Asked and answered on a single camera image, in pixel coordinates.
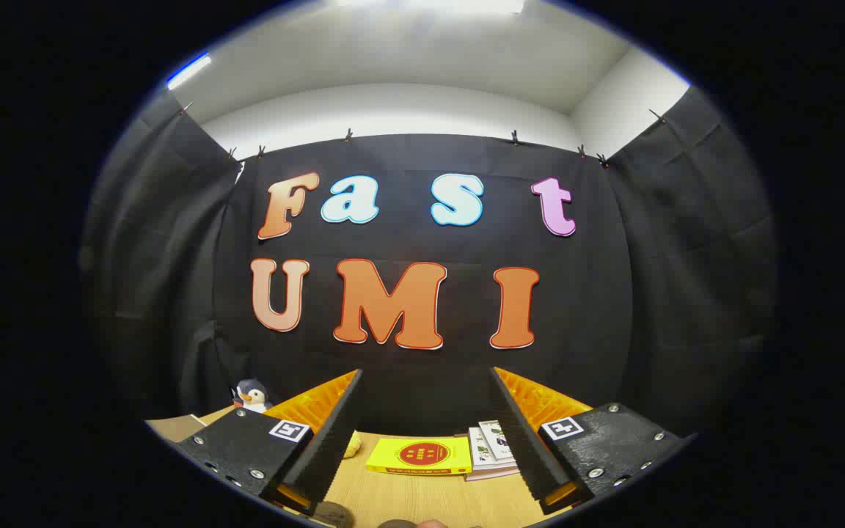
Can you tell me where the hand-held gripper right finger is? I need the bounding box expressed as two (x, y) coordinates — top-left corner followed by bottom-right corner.
(489, 367), (695, 516)

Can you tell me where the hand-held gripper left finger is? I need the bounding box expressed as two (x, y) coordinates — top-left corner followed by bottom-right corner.
(173, 369), (365, 518)

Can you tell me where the beige fabric storage box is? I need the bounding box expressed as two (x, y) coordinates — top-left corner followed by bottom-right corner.
(145, 413), (207, 443)

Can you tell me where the yellow book with red circle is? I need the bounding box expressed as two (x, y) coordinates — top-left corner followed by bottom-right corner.
(365, 436), (473, 477)

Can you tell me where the penguin plush toy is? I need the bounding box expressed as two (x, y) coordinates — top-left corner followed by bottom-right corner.
(232, 378), (274, 414)

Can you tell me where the black backdrop cloth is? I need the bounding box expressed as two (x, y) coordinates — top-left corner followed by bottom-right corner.
(79, 87), (779, 441)

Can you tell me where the row of black cloth clips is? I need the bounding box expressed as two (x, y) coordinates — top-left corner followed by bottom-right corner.
(179, 103), (669, 168)

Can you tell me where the ceiling light strip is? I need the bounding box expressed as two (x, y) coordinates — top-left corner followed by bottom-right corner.
(167, 53), (213, 90)

